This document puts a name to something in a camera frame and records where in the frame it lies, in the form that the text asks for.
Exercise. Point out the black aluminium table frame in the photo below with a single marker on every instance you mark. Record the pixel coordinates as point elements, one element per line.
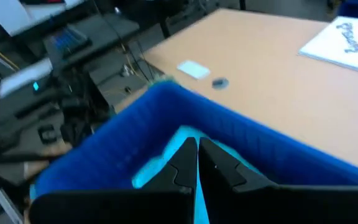
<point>6,202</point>

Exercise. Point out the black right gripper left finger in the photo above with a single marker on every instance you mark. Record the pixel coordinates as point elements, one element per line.
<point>120,205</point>

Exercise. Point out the blue plastic bin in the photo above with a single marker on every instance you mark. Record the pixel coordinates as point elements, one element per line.
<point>197,118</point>

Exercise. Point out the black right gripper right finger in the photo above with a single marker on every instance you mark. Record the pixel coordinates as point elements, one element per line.
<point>259,205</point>

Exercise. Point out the white phone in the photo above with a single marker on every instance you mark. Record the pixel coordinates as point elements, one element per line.
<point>194,69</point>

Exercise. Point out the turquoise shirt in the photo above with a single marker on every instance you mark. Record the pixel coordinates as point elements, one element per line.
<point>179,140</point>

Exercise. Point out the grey side desk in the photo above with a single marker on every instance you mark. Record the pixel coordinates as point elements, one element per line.
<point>104,28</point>

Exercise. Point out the black keyboard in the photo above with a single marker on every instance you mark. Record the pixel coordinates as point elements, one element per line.
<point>68,40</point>

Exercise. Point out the white sheet blue writing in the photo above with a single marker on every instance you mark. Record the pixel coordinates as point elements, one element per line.
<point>343,43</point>

